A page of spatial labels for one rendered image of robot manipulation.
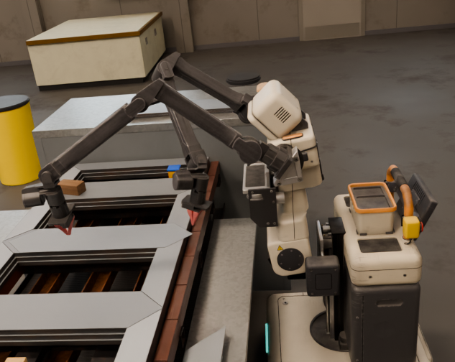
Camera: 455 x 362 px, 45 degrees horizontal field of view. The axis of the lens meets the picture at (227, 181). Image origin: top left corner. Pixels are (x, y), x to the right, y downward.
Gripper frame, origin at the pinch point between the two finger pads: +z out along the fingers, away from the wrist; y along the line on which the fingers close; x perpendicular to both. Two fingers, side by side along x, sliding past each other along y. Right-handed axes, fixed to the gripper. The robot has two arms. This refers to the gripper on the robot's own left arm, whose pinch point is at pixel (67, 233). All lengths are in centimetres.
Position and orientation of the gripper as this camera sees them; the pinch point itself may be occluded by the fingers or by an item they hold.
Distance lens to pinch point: 200.9
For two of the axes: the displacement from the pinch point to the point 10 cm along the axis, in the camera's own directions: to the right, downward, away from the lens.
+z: 0.9, 7.9, 6.1
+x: 9.9, -0.2, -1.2
